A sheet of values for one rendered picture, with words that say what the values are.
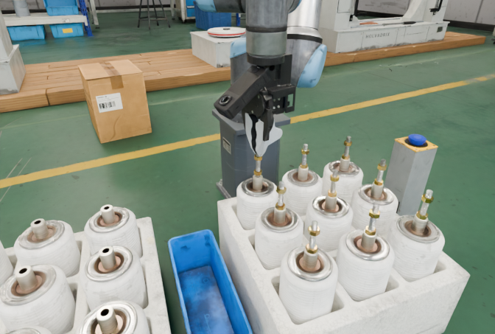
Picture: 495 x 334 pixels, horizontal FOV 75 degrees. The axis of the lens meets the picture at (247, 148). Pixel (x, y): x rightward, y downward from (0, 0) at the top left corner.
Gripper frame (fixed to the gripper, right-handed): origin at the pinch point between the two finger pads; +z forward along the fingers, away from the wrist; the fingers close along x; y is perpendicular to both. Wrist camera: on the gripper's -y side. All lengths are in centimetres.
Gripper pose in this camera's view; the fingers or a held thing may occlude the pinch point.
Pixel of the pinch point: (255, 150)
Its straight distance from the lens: 69.1
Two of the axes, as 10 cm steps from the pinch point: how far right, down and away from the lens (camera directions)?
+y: 8.3, -2.7, 4.9
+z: 0.0, 8.8, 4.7
